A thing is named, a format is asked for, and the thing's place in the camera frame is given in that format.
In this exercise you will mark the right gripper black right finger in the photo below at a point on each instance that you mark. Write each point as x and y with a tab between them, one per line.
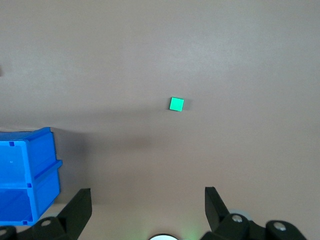
215	215

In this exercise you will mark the brown table mat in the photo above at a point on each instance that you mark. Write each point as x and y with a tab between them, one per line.
160	50

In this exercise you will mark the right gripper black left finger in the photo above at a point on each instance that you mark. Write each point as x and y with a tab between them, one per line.
75	215

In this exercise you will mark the small green cube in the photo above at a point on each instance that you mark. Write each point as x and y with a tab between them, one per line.
176	104

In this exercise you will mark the blue plastic storage bin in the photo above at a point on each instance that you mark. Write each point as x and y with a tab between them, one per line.
15	170

